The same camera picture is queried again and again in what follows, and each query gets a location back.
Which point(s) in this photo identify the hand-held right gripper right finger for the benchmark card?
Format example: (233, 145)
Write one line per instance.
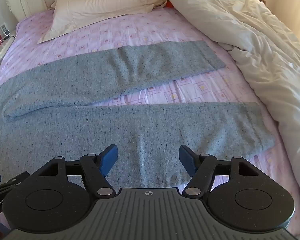
(186, 160)

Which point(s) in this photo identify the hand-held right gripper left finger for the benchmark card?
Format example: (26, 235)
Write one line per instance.
(109, 160)

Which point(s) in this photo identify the grey knit pants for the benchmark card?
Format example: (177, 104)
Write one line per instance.
(65, 130)

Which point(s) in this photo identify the pink patterned bed sheet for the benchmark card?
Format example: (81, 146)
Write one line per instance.
(140, 30)

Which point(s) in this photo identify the white crumpled duvet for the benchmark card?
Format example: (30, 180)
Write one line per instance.
(252, 42)

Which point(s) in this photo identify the white charger plug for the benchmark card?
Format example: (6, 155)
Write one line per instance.
(7, 33)

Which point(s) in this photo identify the cream pillow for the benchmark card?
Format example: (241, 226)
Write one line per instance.
(95, 5)

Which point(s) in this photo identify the red cloth item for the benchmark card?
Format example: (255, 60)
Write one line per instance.
(169, 4)

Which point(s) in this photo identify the white wall socket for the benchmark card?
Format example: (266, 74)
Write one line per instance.
(3, 27)

